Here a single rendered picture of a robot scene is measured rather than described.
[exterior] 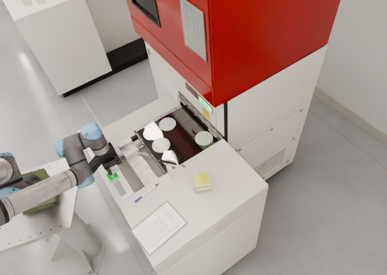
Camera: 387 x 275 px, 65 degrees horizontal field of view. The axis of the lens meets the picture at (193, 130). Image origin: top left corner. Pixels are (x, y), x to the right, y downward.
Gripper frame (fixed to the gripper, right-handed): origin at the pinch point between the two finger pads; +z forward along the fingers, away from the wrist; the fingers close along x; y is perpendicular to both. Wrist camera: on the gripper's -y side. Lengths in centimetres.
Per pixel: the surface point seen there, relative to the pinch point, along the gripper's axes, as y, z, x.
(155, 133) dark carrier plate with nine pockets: 33.1, 7.8, 15.0
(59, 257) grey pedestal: -59, 95, 28
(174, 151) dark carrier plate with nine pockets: 35.0, 7.7, -2.6
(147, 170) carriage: 17.2, 9.7, -2.7
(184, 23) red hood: 53, -60, 2
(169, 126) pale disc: 42.1, 7.7, 14.4
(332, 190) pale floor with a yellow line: 138, 97, -50
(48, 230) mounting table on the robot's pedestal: -38.8, 15.8, 0.8
